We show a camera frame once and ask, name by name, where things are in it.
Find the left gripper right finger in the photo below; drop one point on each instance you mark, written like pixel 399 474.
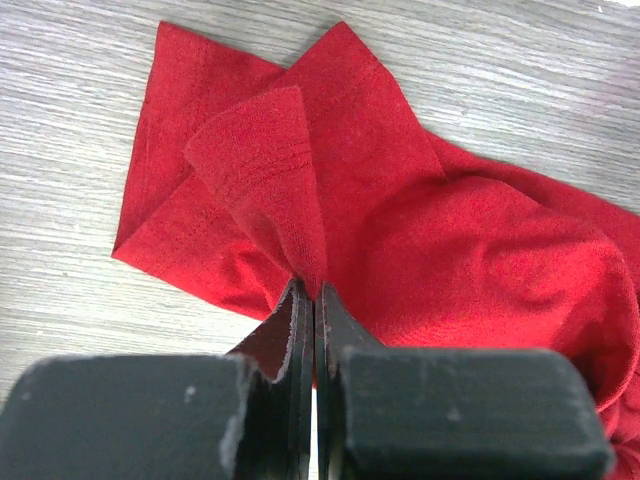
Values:
pixel 446 413

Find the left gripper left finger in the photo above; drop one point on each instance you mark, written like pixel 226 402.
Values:
pixel 242 415

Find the red t-shirt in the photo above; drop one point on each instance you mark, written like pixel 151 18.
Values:
pixel 244 175

